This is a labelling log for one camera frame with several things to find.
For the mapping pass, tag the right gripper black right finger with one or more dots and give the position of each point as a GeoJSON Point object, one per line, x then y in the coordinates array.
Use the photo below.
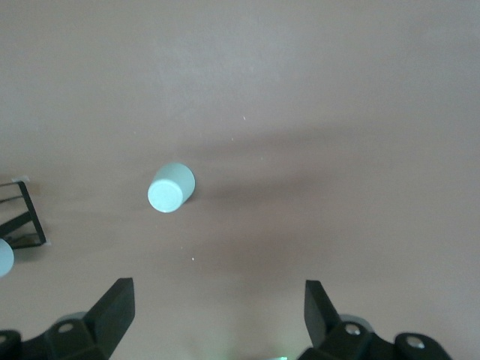
{"type": "Point", "coordinates": [322, 322]}

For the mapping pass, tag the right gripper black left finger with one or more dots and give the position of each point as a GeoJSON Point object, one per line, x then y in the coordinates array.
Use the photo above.
{"type": "Point", "coordinates": [108, 315]}

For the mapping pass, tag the mint green cup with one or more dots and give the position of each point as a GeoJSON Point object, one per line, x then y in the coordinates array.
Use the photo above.
{"type": "Point", "coordinates": [168, 191]}

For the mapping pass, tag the grey cup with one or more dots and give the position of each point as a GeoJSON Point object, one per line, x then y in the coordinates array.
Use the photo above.
{"type": "Point", "coordinates": [4, 258]}

